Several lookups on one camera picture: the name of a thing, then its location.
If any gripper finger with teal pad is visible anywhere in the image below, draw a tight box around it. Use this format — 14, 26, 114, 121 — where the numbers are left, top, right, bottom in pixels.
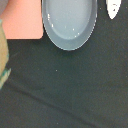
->
0, 19, 11, 89

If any white fish-shaped toy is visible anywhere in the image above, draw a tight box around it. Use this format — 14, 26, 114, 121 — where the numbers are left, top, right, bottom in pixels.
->
106, 0, 122, 19

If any pink stove board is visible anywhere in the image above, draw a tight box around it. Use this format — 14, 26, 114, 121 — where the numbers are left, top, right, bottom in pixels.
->
0, 0, 43, 39

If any grey round bowl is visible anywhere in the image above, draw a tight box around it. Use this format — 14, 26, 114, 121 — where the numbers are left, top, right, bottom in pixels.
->
42, 0, 97, 51

